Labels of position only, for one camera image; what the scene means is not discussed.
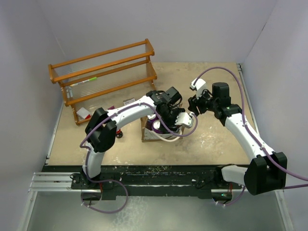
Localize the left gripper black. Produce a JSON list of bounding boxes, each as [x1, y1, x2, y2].
[[158, 108, 185, 135]]

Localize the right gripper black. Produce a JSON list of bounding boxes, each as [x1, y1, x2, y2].
[[188, 88, 218, 116]]

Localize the purple soda can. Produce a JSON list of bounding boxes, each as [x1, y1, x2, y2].
[[147, 114, 156, 120], [152, 120, 164, 134]]

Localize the canvas bag with rope handles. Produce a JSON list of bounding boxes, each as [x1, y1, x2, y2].
[[140, 116, 181, 142]]

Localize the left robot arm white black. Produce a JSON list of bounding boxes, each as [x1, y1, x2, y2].
[[80, 87, 191, 189]]

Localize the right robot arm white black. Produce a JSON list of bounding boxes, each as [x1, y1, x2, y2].
[[188, 79, 287, 195]]

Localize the small dark sauce bottle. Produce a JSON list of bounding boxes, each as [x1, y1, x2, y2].
[[116, 129, 123, 139]]

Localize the orange wooden rack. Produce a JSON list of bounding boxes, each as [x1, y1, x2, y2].
[[48, 38, 157, 126]]

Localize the green marker pen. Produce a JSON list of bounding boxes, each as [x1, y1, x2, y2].
[[70, 77, 97, 87]]

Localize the white box on rack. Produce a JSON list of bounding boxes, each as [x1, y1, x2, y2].
[[77, 107, 91, 119]]

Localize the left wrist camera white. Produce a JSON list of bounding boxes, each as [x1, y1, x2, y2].
[[175, 112, 195, 128]]

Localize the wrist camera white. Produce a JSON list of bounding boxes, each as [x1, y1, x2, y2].
[[190, 78, 207, 99], [175, 112, 195, 128]]

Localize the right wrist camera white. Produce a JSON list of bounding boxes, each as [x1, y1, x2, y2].
[[190, 78, 207, 99]]

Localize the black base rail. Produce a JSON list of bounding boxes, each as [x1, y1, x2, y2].
[[42, 165, 241, 200]]

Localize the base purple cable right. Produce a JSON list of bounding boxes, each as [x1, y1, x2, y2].
[[213, 185, 246, 208]]

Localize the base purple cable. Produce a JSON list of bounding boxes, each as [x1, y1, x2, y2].
[[213, 185, 246, 208], [81, 179, 129, 213]]

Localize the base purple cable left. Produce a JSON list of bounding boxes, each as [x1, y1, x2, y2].
[[81, 179, 129, 213]]

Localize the aluminium frame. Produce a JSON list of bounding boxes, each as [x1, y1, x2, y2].
[[18, 64, 296, 231]]

